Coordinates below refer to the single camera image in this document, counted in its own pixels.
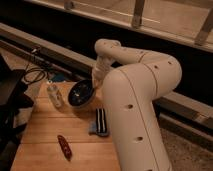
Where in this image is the black cable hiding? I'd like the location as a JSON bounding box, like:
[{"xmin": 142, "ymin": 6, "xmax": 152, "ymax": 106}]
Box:
[{"xmin": 22, "ymin": 47, "xmax": 54, "ymax": 84}]

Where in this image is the blue object behind table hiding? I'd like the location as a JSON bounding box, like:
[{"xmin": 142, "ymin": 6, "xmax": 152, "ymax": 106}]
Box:
[{"xmin": 51, "ymin": 74, "xmax": 67, "ymax": 82}]

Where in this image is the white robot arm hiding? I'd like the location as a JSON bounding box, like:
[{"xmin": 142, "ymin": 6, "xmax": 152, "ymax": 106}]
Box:
[{"xmin": 92, "ymin": 39, "xmax": 182, "ymax": 171}]

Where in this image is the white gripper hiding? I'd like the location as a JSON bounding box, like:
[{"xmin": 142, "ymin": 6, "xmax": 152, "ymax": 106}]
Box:
[{"xmin": 92, "ymin": 57, "xmax": 112, "ymax": 89}]

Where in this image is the clear plastic bottle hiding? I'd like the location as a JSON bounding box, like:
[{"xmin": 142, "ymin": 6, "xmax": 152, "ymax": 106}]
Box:
[{"xmin": 47, "ymin": 80, "xmax": 63, "ymax": 108}]

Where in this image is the black equipment at left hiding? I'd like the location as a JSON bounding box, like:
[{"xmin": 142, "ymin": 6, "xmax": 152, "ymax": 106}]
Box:
[{"xmin": 0, "ymin": 53, "xmax": 34, "ymax": 171}]

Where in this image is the dark blue ceramic bowl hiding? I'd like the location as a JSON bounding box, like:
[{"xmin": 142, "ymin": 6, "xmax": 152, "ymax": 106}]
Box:
[{"xmin": 68, "ymin": 79, "xmax": 95, "ymax": 108}]

